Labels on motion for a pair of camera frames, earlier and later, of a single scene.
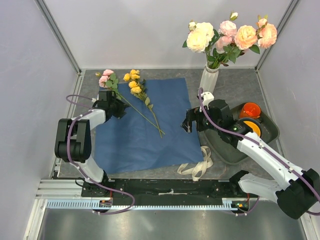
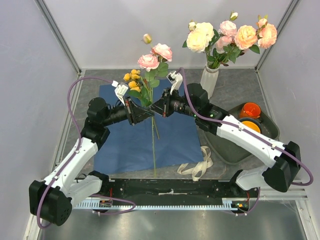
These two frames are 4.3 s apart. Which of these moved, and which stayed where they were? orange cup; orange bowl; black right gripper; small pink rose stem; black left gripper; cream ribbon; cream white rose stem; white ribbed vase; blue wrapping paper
Moved: small pink rose stem; black left gripper; black right gripper
Stayed: cream white rose stem; blue wrapping paper; orange cup; white ribbed vase; cream ribbon; orange bowl
